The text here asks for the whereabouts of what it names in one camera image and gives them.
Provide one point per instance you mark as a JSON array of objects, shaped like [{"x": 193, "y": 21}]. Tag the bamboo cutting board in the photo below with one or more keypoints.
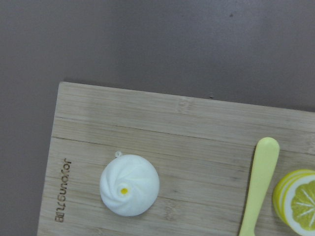
[{"x": 202, "y": 150}]

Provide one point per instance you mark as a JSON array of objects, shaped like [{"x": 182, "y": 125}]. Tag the lower lemon slice stack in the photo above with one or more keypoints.
[{"x": 294, "y": 201}]

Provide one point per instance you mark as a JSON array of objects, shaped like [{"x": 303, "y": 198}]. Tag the white steamed bun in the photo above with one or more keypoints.
[{"x": 129, "y": 185}]

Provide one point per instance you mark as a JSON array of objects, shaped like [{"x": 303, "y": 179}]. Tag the yellow plastic knife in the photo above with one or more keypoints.
[{"x": 263, "y": 166}]

